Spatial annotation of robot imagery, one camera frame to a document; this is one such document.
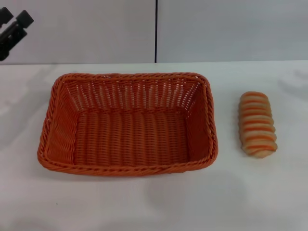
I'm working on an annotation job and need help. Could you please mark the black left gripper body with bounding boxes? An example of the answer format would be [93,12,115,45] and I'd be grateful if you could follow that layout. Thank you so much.
[0,33,15,61]

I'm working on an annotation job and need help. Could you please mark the orange striped bread roll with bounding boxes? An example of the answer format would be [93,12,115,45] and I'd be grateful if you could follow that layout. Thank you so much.
[238,91,279,159]

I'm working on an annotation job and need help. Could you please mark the orange woven wicker basket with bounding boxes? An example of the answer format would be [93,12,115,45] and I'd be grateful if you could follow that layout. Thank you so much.
[37,71,219,177]

